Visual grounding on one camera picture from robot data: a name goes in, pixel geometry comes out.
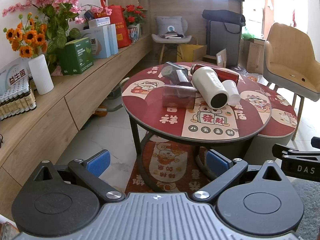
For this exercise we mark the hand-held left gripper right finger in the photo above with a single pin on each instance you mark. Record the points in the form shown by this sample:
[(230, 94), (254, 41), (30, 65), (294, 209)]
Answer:
[(216, 162)]

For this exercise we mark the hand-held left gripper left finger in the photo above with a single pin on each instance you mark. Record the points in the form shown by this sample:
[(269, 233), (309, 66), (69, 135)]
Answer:
[(98, 162)]

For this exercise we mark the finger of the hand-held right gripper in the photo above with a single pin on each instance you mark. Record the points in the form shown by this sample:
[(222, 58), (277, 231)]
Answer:
[(280, 150)]

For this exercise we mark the small white cup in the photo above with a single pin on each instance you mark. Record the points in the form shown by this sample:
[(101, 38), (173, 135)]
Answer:
[(233, 92)]

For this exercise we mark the small round printed side table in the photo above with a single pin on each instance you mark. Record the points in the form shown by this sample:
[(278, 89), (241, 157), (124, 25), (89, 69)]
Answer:
[(280, 120)]

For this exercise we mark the grey mat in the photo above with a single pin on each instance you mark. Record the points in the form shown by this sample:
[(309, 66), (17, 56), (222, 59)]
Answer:
[(308, 205)]

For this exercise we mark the red printed rug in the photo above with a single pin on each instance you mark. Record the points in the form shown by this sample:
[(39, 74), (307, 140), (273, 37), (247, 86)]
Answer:
[(162, 165)]

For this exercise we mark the long wooden cabinet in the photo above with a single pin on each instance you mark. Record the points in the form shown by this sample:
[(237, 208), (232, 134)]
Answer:
[(50, 120)]

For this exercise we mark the round table red printed top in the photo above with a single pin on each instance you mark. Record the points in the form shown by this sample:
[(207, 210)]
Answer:
[(155, 110)]

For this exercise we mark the white thermos bottle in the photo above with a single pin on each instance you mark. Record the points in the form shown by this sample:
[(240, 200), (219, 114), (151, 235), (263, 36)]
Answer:
[(208, 85)]

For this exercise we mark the red thermos bottle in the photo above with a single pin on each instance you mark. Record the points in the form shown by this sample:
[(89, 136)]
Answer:
[(220, 73)]

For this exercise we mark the beige wooden armchair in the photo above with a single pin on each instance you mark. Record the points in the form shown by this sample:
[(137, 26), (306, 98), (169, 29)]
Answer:
[(285, 55)]

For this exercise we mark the brown cardboard box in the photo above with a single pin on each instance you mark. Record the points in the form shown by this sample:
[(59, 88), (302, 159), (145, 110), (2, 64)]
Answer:
[(255, 57)]

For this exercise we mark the row of small dark bottles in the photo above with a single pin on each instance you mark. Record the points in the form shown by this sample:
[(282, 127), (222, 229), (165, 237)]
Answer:
[(15, 102)]

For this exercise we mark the cardboard piece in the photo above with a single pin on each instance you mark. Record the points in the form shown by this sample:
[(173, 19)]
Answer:
[(222, 58)]

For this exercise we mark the white ribbed vase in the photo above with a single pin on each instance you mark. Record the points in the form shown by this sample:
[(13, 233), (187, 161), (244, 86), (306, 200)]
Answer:
[(41, 75)]

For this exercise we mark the green product box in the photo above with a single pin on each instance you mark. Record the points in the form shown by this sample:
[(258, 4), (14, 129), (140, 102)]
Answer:
[(76, 57)]

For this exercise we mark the yellow paper bag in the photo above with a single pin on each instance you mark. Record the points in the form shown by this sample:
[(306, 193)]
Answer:
[(190, 52)]

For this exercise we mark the light blue product box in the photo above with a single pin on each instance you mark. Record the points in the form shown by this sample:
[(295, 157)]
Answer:
[(101, 42)]

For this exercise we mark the green plastic bag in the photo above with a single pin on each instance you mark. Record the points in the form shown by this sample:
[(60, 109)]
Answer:
[(247, 33)]

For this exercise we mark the white round sign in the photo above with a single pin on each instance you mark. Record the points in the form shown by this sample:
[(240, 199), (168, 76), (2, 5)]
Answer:
[(12, 77)]

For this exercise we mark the black and grey suitcase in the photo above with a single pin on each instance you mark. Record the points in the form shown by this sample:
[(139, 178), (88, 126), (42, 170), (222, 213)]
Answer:
[(223, 37)]

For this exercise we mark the grey chair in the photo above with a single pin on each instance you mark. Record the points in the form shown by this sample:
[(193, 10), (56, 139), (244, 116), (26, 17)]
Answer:
[(172, 41)]

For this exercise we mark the books on chair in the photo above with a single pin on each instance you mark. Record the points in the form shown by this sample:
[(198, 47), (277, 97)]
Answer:
[(172, 35)]

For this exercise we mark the red gift bag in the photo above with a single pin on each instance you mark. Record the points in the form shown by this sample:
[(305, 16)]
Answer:
[(120, 27)]

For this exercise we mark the small white box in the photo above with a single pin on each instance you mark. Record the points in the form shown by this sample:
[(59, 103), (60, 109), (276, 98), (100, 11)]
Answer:
[(99, 22)]

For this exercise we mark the orange artificial sunflowers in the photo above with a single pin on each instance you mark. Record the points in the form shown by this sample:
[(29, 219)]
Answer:
[(27, 38)]

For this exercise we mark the grey printed cushion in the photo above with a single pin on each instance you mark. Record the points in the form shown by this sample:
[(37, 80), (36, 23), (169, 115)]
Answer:
[(168, 25)]

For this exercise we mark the red artificial roses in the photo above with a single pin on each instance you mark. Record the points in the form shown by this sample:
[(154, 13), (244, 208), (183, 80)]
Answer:
[(133, 13)]

